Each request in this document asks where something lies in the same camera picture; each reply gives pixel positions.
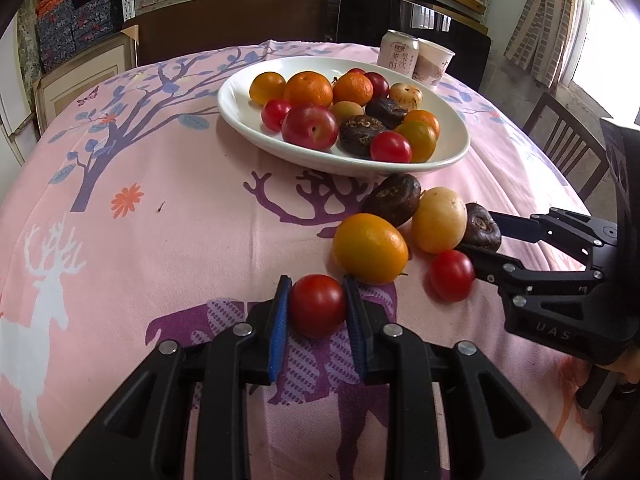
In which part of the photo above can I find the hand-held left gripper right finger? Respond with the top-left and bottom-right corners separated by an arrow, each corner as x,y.
342,276 -> 583,480

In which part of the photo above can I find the bright window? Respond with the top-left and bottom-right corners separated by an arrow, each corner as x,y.
557,0 -> 640,131

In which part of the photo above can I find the printed paper cup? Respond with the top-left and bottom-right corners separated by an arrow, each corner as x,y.
412,37 -> 456,92

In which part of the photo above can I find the dark brown wooden panel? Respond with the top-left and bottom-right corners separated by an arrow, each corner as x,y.
135,0 -> 341,68

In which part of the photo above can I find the dark wooden chair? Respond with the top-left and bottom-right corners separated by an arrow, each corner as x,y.
522,91 -> 618,201

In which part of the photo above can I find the black glossy panel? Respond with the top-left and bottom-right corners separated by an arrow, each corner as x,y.
336,0 -> 492,93

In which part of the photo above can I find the pink drink can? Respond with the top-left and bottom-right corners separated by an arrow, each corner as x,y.
376,30 -> 420,79

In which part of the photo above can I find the striped yellow passion fruit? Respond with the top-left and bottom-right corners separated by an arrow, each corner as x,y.
389,82 -> 424,111

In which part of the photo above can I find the white door panel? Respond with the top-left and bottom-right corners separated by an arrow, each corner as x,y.
0,75 -> 41,166

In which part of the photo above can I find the person's right hand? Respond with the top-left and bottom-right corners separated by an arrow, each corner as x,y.
616,355 -> 640,387

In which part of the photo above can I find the yellow-orange citrus fruit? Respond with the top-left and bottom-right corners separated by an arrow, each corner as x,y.
395,120 -> 438,163
249,72 -> 287,106
332,213 -> 410,286

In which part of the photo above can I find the large red apple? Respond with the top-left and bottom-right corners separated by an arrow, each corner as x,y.
281,105 -> 340,151

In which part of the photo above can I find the pink deer print tablecloth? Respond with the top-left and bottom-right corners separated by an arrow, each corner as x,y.
0,39 -> 601,480

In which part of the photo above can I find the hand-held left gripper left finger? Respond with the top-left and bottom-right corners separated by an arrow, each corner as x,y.
52,275 -> 293,480

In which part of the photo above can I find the white oval plate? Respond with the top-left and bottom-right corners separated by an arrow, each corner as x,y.
217,56 -> 472,178

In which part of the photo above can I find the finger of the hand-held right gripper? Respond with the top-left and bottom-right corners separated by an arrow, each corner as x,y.
457,243 -> 604,295
490,206 -> 620,262

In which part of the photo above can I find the blue patterned storage box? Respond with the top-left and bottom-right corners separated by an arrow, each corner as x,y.
72,0 -> 123,51
37,7 -> 78,73

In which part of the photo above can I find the beige patterned curtain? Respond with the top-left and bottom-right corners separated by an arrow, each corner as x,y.
504,0 -> 588,93

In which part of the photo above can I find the light wooden framed board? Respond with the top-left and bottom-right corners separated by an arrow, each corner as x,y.
32,25 -> 140,133

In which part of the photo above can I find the smooth yellow passion fruit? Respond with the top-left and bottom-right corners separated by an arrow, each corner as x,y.
411,186 -> 468,254

